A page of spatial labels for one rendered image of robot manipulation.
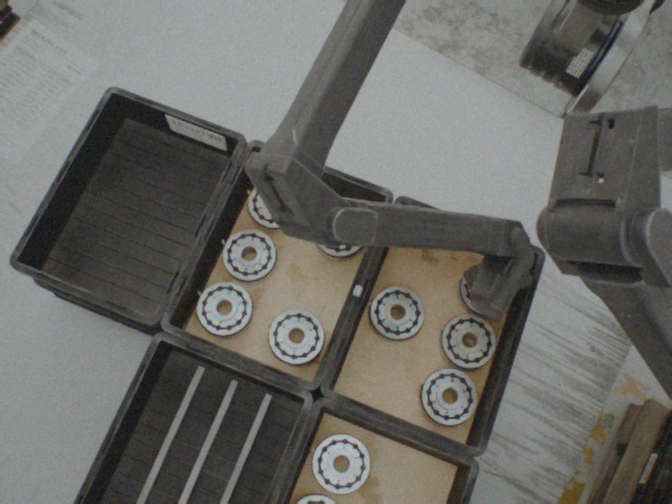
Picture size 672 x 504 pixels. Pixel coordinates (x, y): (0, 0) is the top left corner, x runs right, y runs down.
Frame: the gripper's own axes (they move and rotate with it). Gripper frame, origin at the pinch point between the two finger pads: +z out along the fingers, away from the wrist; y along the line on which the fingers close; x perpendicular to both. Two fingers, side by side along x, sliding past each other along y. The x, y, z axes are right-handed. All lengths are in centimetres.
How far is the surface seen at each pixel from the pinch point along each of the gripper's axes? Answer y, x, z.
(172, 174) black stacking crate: -48, 46, 3
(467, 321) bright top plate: -6.0, -4.2, 1.1
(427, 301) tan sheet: -10.8, 2.6, 4.0
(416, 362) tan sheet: -17.5, -7.4, 4.1
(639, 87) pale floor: 116, 61, 87
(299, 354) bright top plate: -37.6, 1.5, 0.7
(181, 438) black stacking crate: -63, -4, 4
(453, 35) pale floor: 60, 105, 86
